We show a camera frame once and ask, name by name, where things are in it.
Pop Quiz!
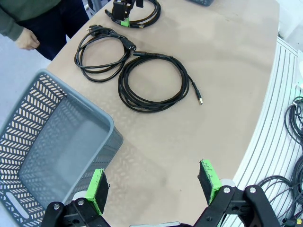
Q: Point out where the person in olive sweater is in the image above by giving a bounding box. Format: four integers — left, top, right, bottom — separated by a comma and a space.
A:
0, 0, 92, 61

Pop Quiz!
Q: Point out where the aluminium table frame rail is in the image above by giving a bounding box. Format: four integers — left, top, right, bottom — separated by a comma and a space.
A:
222, 37, 303, 227

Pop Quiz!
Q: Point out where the black floor cable bundle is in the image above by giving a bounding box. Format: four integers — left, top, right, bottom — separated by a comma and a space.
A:
257, 96, 303, 227

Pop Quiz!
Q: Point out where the black USB cable silver plug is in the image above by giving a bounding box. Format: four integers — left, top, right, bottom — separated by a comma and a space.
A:
105, 0, 162, 29

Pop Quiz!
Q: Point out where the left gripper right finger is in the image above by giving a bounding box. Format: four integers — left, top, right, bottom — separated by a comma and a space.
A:
194, 159, 280, 227

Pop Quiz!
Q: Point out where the person's right hand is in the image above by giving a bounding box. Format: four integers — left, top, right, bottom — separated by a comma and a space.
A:
15, 30, 40, 51

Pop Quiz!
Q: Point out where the person's right forearm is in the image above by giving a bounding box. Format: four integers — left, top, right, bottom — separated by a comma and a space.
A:
0, 4, 26, 40

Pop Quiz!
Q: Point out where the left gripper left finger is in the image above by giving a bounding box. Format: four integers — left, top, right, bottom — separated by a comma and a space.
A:
41, 168, 111, 227

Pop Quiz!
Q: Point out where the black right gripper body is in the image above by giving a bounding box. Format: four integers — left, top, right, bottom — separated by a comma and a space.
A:
111, 0, 133, 22

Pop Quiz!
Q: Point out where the black power cable straight plug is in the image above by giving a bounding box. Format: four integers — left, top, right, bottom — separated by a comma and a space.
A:
74, 24, 138, 83

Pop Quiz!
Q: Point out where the black USB cable gold plug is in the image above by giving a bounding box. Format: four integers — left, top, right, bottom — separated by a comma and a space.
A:
117, 50, 205, 114

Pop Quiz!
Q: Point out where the grey plastic lattice basket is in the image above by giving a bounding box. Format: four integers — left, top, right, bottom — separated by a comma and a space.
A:
185, 0, 215, 7
0, 69, 124, 227

